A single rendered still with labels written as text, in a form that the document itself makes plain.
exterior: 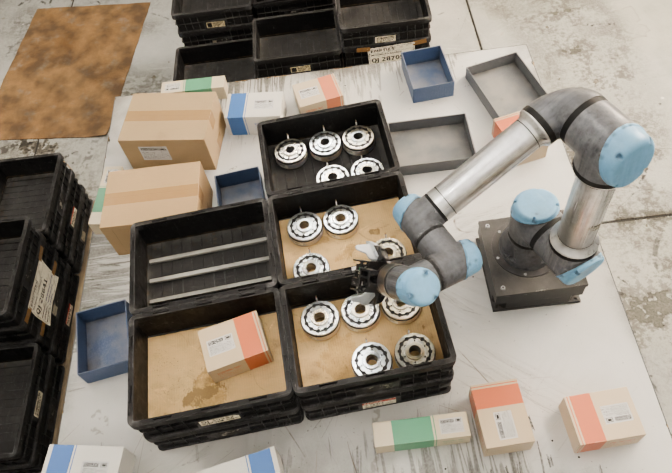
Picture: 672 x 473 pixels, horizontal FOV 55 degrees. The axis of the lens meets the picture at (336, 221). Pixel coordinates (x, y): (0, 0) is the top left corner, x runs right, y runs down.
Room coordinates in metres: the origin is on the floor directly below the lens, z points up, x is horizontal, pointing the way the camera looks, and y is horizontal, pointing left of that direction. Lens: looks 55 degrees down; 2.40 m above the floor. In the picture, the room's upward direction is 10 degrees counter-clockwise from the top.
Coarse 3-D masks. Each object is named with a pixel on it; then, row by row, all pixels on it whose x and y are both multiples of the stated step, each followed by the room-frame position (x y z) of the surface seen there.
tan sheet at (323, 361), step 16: (336, 304) 0.81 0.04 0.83; (400, 304) 0.78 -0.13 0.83; (320, 320) 0.77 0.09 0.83; (384, 320) 0.74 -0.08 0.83; (416, 320) 0.73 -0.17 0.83; (432, 320) 0.72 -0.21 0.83; (304, 336) 0.74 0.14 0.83; (336, 336) 0.72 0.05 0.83; (352, 336) 0.71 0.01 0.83; (368, 336) 0.70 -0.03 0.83; (384, 336) 0.70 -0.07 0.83; (400, 336) 0.69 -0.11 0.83; (432, 336) 0.67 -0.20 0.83; (304, 352) 0.69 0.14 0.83; (320, 352) 0.68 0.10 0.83; (336, 352) 0.68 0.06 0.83; (352, 352) 0.67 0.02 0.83; (416, 352) 0.64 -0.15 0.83; (304, 368) 0.65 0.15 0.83; (320, 368) 0.64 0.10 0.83; (336, 368) 0.63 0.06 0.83; (304, 384) 0.60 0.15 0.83
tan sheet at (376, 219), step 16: (368, 208) 1.11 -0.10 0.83; (384, 208) 1.10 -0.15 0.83; (368, 224) 1.05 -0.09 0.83; (384, 224) 1.04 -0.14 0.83; (288, 240) 1.05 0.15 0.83; (320, 240) 1.03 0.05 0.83; (336, 240) 1.02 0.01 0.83; (352, 240) 1.01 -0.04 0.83; (368, 240) 1.00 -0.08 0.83; (400, 240) 0.98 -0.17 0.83; (288, 256) 0.99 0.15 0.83; (336, 256) 0.96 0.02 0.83; (352, 256) 0.96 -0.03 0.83; (288, 272) 0.94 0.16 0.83
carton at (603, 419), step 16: (576, 400) 0.46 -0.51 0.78; (592, 400) 0.46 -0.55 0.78; (608, 400) 0.45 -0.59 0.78; (624, 400) 0.44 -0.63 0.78; (576, 416) 0.43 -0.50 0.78; (592, 416) 0.42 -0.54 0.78; (608, 416) 0.41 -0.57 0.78; (624, 416) 0.41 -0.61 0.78; (576, 432) 0.39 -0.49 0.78; (592, 432) 0.38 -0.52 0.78; (608, 432) 0.38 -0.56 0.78; (624, 432) 0.37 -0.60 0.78; (640, 432) 0.36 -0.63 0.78; (576, 448) 0.36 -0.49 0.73; (592, 448) 0.36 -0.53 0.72
